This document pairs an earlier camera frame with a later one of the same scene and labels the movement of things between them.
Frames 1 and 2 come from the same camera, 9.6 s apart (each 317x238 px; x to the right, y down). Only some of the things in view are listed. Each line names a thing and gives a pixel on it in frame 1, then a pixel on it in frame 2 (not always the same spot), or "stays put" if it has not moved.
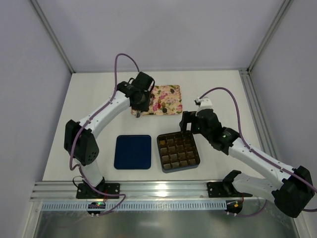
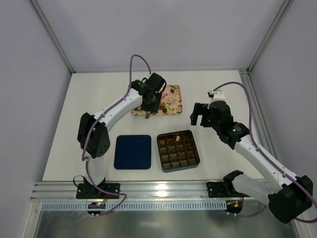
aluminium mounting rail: x=141 y=190 stays put
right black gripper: x=186 y=121 -> x=202 y=115
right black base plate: x=221 y=189 stays put
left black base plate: x=84 y=191 stays put
